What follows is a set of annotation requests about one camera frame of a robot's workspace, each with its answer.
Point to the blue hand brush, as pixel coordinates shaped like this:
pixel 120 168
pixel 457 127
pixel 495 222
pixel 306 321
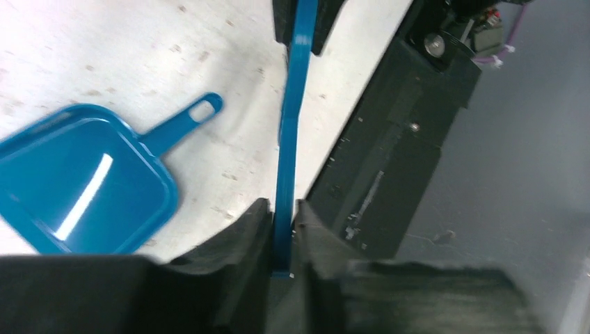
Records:
pixel 297 71

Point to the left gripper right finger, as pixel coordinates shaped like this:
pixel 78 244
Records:
pixel 320 258

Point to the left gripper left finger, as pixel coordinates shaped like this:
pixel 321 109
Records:
pixel 221 286

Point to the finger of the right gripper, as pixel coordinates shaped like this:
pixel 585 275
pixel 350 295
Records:
pixel 312 18

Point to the blue plastic dustpan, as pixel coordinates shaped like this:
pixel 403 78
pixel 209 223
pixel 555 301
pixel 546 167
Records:
pixel 83 181

